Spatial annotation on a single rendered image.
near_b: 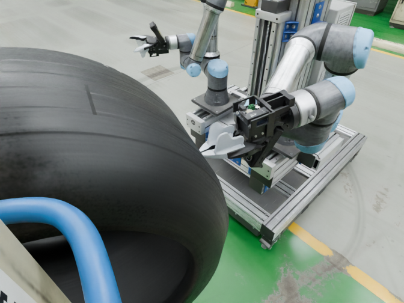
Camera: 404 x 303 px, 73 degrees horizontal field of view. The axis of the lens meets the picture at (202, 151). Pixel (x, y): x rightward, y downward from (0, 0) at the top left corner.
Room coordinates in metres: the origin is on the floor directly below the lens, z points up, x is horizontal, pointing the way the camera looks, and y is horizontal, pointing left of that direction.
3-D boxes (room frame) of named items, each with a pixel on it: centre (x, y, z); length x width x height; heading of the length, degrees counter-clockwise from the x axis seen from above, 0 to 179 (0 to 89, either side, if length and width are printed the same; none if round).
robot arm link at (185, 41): (1.54, 0.09, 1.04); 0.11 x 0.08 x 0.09; 108
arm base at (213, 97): (1.46, -0.09, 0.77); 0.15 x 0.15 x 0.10
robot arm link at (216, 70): (1.47, -0.09, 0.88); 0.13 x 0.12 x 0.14; 18
